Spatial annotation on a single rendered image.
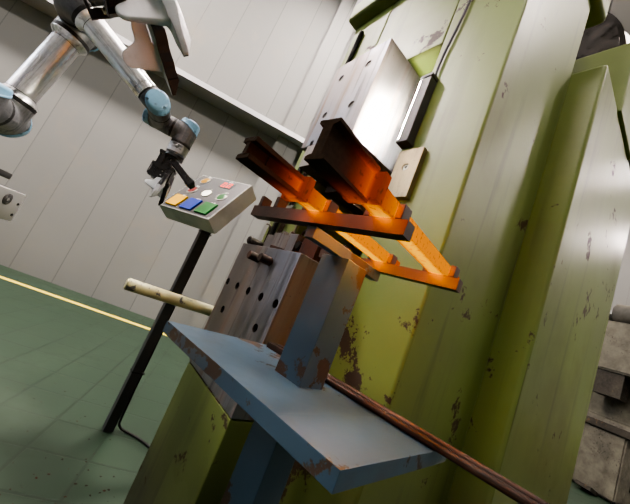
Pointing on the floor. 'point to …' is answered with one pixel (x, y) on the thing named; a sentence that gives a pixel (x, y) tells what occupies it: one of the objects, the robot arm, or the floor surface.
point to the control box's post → (153, 335)
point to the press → (619, 412)
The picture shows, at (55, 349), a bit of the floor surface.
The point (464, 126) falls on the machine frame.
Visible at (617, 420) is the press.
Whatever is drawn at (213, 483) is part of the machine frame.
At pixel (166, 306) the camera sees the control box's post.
